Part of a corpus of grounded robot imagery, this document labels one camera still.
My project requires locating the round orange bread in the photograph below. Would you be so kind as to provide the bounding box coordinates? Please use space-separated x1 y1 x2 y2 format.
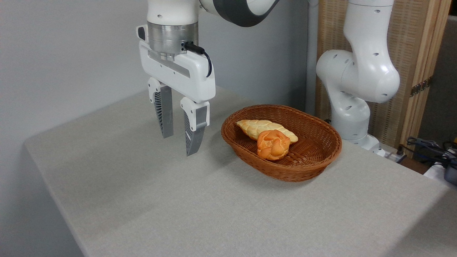
257 130 291 161

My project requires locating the black cable bundle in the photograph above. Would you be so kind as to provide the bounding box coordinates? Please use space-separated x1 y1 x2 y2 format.
406 137 457 168

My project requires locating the white power strip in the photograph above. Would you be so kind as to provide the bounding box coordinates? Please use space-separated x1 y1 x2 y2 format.
383 150 407 163

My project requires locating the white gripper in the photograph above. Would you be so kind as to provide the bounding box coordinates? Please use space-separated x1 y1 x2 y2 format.
137 24 216 157

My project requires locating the long braided pale bread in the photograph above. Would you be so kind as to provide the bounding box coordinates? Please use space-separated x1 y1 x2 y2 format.
236 120 298 144

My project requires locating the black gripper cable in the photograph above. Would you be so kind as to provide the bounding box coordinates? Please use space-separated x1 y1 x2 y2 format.
183 42 213 78

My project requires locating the brown wicker basket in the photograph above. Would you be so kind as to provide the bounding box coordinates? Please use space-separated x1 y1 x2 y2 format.
221 104 342 183

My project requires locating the metal screen hinge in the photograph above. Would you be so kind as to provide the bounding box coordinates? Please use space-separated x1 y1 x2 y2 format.
410 76 433 97

